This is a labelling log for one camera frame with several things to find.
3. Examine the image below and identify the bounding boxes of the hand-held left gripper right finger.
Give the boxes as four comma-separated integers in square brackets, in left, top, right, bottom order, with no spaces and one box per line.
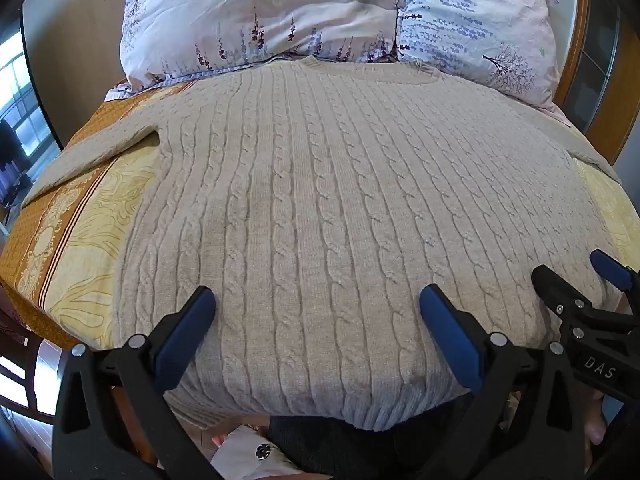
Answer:
[419,284,586,480]

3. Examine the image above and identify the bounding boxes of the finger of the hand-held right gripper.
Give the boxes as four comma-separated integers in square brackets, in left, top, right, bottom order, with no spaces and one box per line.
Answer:
[531,264,640,333]
[589,249,640,292]

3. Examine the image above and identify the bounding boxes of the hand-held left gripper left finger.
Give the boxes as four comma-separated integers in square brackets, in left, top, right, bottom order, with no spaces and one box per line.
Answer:
[52,285,226,480]

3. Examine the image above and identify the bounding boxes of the beige cable-knit sweater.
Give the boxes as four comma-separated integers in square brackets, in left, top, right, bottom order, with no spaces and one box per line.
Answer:
[20,57,623,433]

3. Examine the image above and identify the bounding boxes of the person's right hand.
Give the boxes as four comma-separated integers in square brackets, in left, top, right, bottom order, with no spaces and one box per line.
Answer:
[582,390,616,448]

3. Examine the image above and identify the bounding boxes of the yellow patterned bedsheet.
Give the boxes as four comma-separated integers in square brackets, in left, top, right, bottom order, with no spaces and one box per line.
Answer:
[0,82,640,361]

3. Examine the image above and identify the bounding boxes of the person's white shirt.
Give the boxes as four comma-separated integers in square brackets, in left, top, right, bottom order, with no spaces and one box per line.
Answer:
[210,424,303,480]

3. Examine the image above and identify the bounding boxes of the person's dark trousers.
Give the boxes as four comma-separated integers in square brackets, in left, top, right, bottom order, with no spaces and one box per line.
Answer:
[267,400,443,480]

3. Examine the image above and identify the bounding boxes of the dark wooden chair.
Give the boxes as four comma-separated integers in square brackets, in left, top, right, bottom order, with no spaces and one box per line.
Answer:
[0,305,68,423]

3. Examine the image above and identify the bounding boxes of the wooden headboard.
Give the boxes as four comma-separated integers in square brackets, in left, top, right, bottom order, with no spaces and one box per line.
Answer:
[540,0,640,166]

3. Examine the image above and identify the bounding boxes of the window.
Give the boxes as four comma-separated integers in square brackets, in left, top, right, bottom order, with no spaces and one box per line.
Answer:
[0,50,61,211]

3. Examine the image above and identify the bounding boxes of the floral pillow with purple flowers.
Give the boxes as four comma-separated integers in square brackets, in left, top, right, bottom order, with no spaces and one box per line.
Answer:
[116,0,407,93]

